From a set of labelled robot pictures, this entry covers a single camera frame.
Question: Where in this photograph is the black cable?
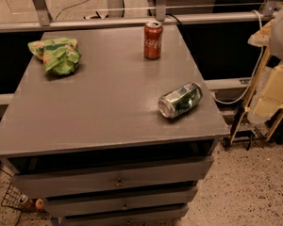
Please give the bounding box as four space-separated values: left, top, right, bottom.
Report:
165 13 192 49

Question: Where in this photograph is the white cable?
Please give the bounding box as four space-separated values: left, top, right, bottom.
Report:
212 9 264 105

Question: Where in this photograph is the green chip bag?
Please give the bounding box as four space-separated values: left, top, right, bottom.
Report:
27 38 81 75

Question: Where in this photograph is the grey metal railing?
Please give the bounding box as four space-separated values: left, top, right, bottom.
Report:
0 0 283 32

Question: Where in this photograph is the top grey drawer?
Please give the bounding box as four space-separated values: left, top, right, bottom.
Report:
12 156 213 198

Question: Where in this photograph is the wire basket on floor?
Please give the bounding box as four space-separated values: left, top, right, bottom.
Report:
1 184 44 213

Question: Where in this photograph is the middle grey drawer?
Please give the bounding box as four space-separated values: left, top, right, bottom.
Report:
44 186 197 217

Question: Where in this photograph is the grey drawer cabinet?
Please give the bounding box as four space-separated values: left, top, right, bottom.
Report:
0 24 231 226

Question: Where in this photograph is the green soda can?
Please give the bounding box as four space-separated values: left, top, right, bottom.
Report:
158 82 203 119

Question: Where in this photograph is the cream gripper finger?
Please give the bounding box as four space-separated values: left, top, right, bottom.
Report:
248 19 275 47
253 62 283 119

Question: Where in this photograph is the bottom grey drawer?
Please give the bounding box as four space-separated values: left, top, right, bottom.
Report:
63 204 188 226

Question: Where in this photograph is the grey drawer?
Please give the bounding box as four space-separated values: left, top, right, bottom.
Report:
44 186 197 217
12 156 213 198
63 204 188 226

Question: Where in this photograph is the red coke can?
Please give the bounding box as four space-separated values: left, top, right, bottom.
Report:
143 22 163 59

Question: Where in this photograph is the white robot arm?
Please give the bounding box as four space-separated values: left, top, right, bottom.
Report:
248 8 283 121

